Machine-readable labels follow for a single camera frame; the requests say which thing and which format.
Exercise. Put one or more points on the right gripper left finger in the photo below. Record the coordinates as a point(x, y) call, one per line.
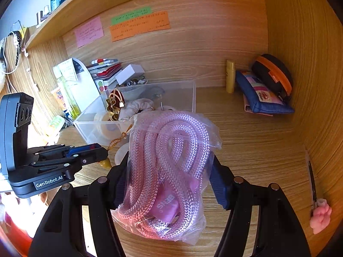
point(60, 232)

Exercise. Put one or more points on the white round lidded container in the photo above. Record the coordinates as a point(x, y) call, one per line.
point(120, 154)

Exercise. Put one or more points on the white cloth drawstring bag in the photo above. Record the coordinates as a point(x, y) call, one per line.
point(136, 106)

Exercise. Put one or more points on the pink paw toy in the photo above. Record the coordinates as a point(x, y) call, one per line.
point(321, 216)

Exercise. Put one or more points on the white orange lotion tube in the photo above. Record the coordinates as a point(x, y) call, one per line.
point(55, 126)

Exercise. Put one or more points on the yellow-green spray bottle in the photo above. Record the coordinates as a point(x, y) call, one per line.
point(73, 108)

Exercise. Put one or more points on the yellow bead tassel charm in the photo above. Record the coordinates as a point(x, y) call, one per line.
point(106, 163)

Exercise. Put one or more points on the round cream tin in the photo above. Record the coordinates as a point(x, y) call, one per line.
point(105, 126)

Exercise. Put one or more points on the clear plastic storage bin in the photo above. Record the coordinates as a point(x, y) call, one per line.
point(177, 95)

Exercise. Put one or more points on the white folded paper sheet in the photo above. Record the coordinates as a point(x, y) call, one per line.
point(79, 81)

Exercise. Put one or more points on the fruit sticker sheet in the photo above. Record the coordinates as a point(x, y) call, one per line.
point(100, 85)

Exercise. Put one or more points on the stack of booklets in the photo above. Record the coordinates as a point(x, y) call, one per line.
point(105, 69)

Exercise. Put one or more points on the blue zip pouch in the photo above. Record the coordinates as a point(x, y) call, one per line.
point(261, 99)

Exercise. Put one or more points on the glass bowl of beads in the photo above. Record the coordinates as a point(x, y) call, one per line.
point(136, 84)

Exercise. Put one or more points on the white small box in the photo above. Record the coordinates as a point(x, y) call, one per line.
point(129, 72)

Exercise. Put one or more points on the pink sticky note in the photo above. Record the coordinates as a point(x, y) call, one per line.
point(89, 32)

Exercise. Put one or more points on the black orange round case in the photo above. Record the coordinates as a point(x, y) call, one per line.
point(275, 75)

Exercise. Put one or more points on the yellow lotion bottle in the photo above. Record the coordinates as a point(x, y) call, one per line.
point(230, 76)

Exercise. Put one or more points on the green sticky note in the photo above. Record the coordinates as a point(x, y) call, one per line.
point(130, 15)

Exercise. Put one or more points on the orange sticky note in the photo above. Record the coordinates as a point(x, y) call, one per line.
point(142, 24)

